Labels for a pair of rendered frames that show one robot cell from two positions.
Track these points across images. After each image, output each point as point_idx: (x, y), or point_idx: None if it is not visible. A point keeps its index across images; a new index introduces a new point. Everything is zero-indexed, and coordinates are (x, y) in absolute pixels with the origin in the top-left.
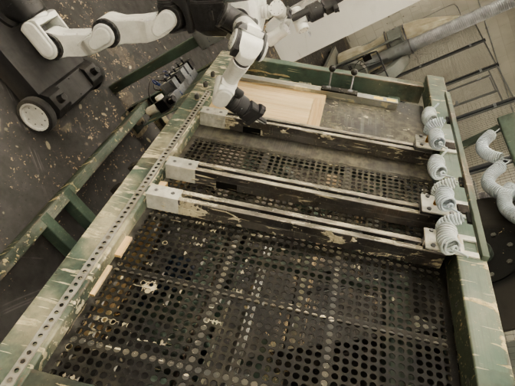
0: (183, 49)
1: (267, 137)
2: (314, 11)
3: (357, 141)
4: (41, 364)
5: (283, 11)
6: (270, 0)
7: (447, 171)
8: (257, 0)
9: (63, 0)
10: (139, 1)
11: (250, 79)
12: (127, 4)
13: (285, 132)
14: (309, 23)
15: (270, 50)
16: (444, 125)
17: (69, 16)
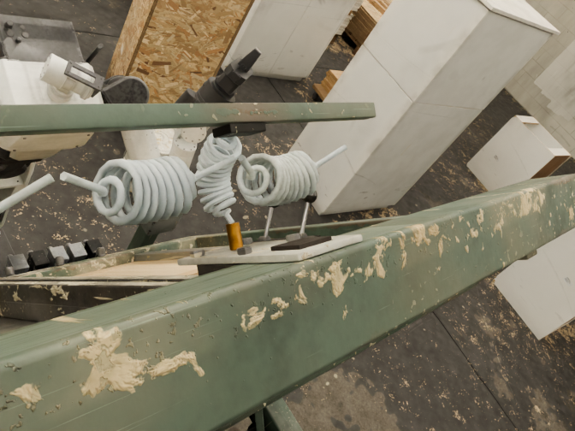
0: (136, 242)
1: (6, 319)
2: (201, 93)
3: (97, 289)
4: None
5: (54, 67)
6: (122, 91)
7: (118, 303)
8: (26, 67)
9: (74, 221)
10: (218, 233)
11: (157, 254)
12: (191, 233)
13: (17, 298)
14: (564, 264)
15: (501, 314)
16: (396, 222)
17: (72, 237)
